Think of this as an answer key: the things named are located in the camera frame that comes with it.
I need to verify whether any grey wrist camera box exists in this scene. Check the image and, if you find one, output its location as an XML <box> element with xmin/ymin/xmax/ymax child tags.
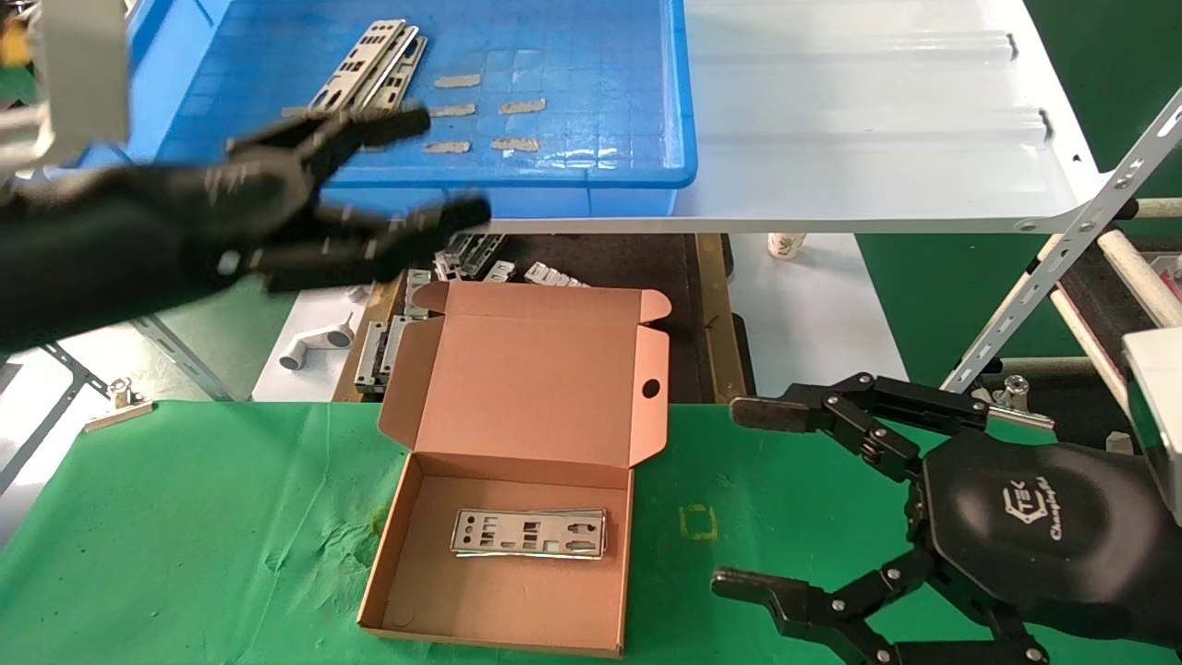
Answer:
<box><xmin>28</xmin><ymin>0</ymin><xmax>130</xmax><ymax>169</ymax></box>
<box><xmin>1122</xmin><ymin>328</ymin><xmax>1182</xmax><ymax>527</ymax></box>

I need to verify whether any white shelf board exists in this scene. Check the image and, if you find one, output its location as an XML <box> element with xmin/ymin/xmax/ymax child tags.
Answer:
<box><xmin>480</xmin><ymin>0</ymin><xmax>1104</xmax><ymax>235</ymax></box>

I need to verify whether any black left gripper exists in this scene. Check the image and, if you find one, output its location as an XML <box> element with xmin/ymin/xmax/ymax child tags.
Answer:
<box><xmin>37</xmin><ymin>104</ymin><xmax>492</xmax><ymax>343</ymax></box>

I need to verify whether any white plastic pipe connector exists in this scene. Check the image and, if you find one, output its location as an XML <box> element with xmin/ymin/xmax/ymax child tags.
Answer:
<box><xmin>279</xmin><ymin>312</ymin><xmax>356</xmax><ymax>372</ymax></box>

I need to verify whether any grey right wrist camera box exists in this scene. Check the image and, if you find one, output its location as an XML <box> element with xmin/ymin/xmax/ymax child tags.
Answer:
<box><xmin>1122</xmin><ymin>328</ymin><xmax>1182</xmax><ymax>527</ymax></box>

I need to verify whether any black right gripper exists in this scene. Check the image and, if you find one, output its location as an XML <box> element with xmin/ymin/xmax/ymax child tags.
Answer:
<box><xmin>711</xmin><ymin>372</ymin><xmax>1169</xmax><ymax>665</ymax></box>

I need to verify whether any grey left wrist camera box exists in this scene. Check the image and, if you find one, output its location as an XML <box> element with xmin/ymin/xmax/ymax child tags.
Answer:
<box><xmin>28</xmin><ymin>0</ymin><xmax>130</xmax><ymax>169</ymax></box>

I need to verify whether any open brown cardboard box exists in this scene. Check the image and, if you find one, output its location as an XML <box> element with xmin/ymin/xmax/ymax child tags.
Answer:
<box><xmin>357</xmin><ymin>280</ymin><xmax>672</xmax><ymax>659</ymax></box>

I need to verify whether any grey perforated metal rail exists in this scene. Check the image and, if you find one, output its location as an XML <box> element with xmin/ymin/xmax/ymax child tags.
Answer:
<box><xmin>0</xmin><ymin>342</ymin><xmax>112</xmax><ymax>490</ymax></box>

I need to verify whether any silver binder clip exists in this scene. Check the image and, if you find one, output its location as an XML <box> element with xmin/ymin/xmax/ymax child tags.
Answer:
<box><xmin>83</xmin><ymin>377</ymin><xmax>155</xmax><ymax>433</ymax></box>
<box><xmin>983</xmin><ymin>374</ymin><xmax>1055</xmax><ymax>432</ymax></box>

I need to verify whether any white perforated metal strut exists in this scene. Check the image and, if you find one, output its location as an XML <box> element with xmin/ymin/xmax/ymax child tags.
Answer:
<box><xmin>129</xmin><ymin>314</ymin><xmax>234</xmax><ymax>403</ymax></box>
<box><xmin>940</xmin><ymin>88</ymin><xmax>1182</xmax><ymax>393</ymax></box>

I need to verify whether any black belt surface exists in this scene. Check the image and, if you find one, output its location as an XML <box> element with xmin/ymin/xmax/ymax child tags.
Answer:
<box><xmin>1062</xmin><ymin>236</ymin><xmax>1182</xmax><ymax>357</ymax></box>

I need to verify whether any blue plastic tray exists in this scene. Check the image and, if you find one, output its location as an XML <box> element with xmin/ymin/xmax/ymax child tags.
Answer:
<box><xmin>78</xmin><ymin>0</ymin><xmax>698</xmax><ymax>220</ymax></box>

